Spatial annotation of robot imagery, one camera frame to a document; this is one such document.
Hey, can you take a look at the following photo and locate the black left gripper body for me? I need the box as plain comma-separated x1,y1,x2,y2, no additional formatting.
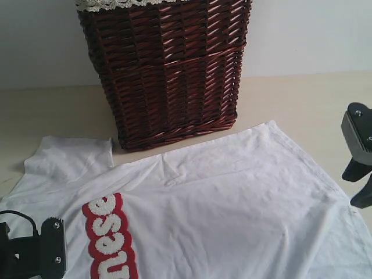
1,222,42,278

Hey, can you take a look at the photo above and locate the white shirt garment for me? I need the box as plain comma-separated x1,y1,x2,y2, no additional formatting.
1,121,371,278

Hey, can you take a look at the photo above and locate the dark brown wicker basket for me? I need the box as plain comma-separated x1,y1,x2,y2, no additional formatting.
77,0,252,151

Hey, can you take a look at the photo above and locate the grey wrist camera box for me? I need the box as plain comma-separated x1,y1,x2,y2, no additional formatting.
341,102,371,166

